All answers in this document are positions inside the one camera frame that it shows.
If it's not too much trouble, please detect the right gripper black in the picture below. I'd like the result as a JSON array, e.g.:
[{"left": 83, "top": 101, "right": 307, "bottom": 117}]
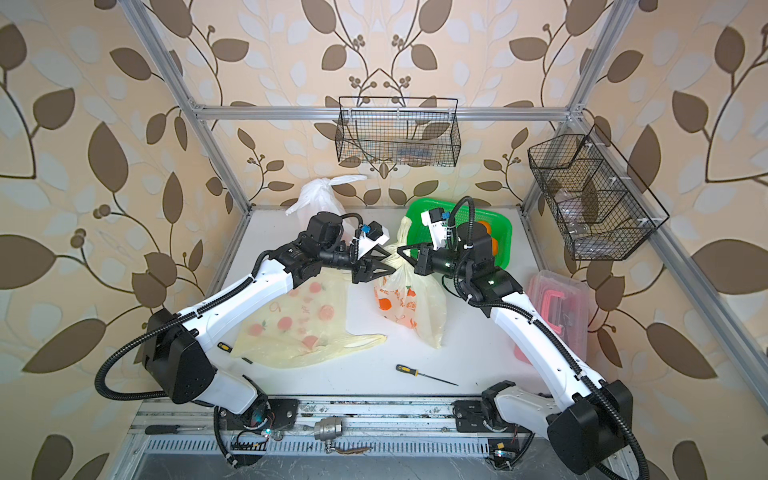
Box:
[{"left": 400, "top": 241, "right": 474, "bottom": 283}]

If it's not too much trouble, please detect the yellow plastic bag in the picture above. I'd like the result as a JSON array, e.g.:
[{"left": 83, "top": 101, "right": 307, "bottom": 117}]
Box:
[
  {"left": 374, "top": 217, "right": 447, "bottom": 349},
  {"left": 233, "top": 270, "right": 387, "bottom": 369}
]

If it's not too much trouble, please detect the white plastic bag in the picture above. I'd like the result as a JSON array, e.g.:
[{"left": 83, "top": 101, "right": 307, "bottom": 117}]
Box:
[{"left": 286, "top": 174, "right": 366, "bottom": 230}]

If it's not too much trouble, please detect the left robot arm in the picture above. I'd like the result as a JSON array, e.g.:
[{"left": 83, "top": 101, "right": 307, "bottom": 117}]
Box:
[{"left": 94, "top": 211, "right": 394, "bottom": 467}]

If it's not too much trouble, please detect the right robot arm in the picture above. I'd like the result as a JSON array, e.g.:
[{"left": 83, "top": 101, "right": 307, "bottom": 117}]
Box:
[{"left": 398, "top": 196, "right": 650, "bottom": 479}]

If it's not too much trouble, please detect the green plastic basket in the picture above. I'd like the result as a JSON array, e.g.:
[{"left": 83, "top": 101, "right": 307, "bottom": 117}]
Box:
[{"left": 406, "top": 198, "right": 513, "bottom": 269}]

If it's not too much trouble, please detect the yellow black screwdriver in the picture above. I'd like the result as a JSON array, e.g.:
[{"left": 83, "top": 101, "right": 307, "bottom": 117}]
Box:
[{"left": 395, "top": 364, "right": 458, "bottom": 386}]

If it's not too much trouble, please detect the pink plastic box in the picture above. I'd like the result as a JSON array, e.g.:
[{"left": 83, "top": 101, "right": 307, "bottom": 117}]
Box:
[{"left": 526, "top": 270, "right": 591, "bottom": 359}]

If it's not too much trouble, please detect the small screwdriver left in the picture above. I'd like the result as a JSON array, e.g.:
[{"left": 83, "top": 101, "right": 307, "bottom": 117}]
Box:
[{"left": 217, "top": 342, "right": 253, "bottom": 365}]

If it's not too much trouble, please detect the metal cylinder fitting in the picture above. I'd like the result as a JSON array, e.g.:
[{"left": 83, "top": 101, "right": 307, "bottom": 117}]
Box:
[{"left": 313, "top": 416, "right": 344, "bottom": 442}]

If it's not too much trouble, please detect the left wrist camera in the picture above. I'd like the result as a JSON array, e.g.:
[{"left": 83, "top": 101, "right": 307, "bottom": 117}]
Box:
[{"left": 355, "top": 221, "right": 390, "bottom": 259}]

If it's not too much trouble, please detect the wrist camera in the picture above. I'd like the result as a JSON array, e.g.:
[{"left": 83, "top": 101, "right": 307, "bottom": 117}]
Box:
[
  {"left": 355, "top": 221, "right": 390, "bottom": 259},
  {"left": 421, "top": 207, "right": 458, "bottom": 251}
]

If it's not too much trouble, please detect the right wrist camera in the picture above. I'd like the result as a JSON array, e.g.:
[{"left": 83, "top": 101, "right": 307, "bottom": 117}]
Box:
[{"left": 421, "top": 207, "right": 458, "bottom": 251}]

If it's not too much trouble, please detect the back wire basket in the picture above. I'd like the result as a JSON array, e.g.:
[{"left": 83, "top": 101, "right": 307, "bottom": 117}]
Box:
[{"left": 334, "top": 95, "right": 462, "bottom": 167}]

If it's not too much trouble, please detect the wire basket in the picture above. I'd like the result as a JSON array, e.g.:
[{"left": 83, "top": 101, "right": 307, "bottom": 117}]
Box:
[
  {"left": 334, "top": 95, "right": 462, "bottom": 167},
  {"left": 527, "top": 125, "right": 670, "bottom": 261}
]

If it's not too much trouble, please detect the right wire basket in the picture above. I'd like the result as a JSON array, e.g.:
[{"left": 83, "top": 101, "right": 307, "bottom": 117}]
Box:
[{"left": 527, "top": 125, "right": 670, "bottom": 261}]

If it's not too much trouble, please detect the black handled tool on rail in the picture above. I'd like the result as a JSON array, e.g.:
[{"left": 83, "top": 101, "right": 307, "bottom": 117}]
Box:
[{"left": 144, "top": 424, "right": 208, "bottom": 436}]

